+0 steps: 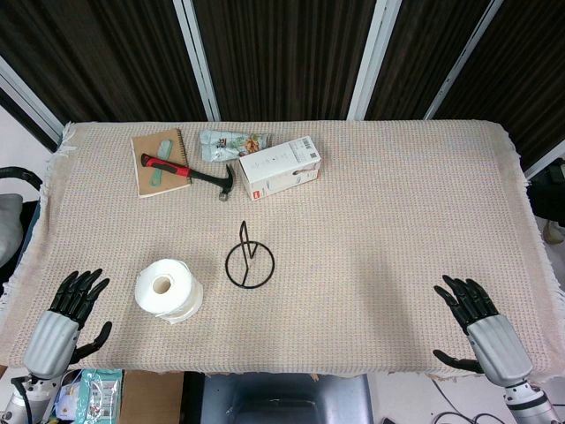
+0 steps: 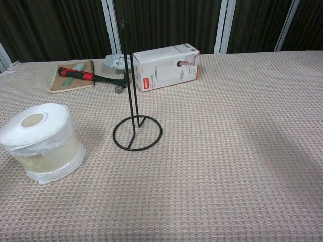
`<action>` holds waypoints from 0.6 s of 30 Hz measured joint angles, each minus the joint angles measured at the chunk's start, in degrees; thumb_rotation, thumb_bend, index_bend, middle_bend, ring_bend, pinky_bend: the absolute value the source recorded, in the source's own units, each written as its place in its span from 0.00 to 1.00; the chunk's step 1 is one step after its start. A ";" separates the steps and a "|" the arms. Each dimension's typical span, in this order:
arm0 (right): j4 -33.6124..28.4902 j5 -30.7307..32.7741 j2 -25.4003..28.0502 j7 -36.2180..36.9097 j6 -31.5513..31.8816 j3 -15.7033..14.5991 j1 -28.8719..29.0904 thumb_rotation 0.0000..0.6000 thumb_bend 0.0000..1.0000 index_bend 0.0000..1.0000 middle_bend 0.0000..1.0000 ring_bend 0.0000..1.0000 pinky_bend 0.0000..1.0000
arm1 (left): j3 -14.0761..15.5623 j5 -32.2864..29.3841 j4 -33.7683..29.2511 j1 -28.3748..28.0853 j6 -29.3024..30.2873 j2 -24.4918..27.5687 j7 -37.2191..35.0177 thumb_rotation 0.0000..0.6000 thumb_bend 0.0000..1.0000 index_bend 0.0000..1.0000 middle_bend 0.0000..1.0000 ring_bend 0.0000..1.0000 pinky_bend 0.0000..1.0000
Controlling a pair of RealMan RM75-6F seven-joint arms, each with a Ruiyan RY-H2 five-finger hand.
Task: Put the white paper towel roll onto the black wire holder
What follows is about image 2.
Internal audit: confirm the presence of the beige waffle-weave tablecloth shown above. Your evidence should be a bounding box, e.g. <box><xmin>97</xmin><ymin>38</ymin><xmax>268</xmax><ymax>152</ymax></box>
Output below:
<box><xmin>0</xmin><ymin>50</ymin><xmax>323</xmax><ymax>242</ymax></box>

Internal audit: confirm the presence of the pale green plastic tool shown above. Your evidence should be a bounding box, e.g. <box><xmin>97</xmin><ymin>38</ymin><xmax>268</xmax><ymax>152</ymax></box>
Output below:
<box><xmin>60</xmin><ymin>63</ymin><xmax>86</xmax><ymax>88</ymax></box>

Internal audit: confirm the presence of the red and black claw hammer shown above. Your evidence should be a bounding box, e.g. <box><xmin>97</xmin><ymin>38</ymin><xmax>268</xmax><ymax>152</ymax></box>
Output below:
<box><xmin>57</xmin><ymin>66</ymin><xmax>129</xmax><ymax>94</ymax></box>

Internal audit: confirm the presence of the white product box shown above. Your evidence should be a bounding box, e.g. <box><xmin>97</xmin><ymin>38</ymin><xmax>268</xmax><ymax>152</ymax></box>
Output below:
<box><xmin>132</xmin><ymin>43</ymin><xmax>201</xmax><ymax>93</ymax></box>

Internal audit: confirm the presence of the silver snack bag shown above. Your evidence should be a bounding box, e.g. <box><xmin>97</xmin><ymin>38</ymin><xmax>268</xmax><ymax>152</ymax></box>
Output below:
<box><xmin>105</xmin><ymin>53</ymin><xmax>134</xmax><ymax>71</ymax></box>

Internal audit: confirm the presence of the white paper towel roll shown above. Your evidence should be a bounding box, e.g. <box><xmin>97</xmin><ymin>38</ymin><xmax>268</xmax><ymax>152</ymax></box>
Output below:
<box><xmin>0</xmin><ymin>102</ymin><xmax>87</xmax><ymax>185</ymax></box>

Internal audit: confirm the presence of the brown spiral notebook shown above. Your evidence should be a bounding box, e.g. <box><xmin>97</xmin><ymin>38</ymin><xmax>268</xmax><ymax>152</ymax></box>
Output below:
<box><xmin>49</xmin><ymin>59</ymin><xmax>96</xmax><ymax>94</ymax></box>

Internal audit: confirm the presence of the black wire paper towel holder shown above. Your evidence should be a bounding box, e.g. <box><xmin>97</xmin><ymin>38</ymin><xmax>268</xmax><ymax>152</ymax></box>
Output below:
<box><xmin>113</xmin><ymin>19</ymin><xmax>163</xmax><ymax>152</ymax></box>

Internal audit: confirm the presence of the white frame post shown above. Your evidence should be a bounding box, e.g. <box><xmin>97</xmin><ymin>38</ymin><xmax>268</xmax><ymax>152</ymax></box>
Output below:
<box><xmin>274</xmin><ymin>0</ymin><xmax>301</xmax><ymax>52</ymax></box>
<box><xmin>101</xmin><ymin>0</ymin><xmax>122</xmax><ymax>60</ymax></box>
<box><xmin>0</xmin><ymin>42</ymin><xmax>12</xmax><ymax>73</ymax></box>
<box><xmin>216</xmin><ymin>0</ymin><xmax>238</xmax><ymax>54</ymax></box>

